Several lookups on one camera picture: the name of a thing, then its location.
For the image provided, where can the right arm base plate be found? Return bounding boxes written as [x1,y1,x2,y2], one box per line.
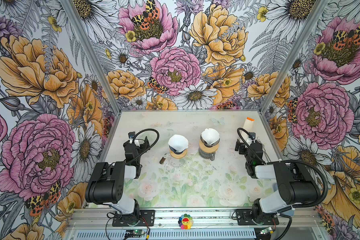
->
[236,209,279,226]

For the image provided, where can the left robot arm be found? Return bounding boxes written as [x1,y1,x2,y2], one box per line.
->
[85,131,150,226]

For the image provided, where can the green circuit board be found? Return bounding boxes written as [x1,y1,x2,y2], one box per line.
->
[124,230,148,239]

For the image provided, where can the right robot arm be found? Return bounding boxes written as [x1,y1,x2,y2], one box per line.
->
[233,128,329,226]

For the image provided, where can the clear glass carafe wooden handle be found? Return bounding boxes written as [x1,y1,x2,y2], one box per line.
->
[159,154,186,168]

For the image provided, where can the metal tongs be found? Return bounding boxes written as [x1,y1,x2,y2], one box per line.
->
[263,147,271,163]

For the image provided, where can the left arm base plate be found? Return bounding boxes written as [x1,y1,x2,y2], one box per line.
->
[112,210,156,227]

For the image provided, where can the colourful flower toy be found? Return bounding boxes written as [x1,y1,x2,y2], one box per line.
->
[178,214,194,230]

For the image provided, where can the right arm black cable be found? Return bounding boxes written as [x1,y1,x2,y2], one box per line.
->
[236,127,328,209]

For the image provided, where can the grey ribbed glass pitcher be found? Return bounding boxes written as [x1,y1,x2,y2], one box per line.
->
[199,148,216,161]

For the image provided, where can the orange white coffee bag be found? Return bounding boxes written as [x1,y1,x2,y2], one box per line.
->
[243,117,255,132]

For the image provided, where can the wooden dripper ring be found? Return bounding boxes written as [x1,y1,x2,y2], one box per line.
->
[169,149,188,159]
[198,140,220,154]

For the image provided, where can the white paper coffee filter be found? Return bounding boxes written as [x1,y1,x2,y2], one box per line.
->
[168,135,189,153]

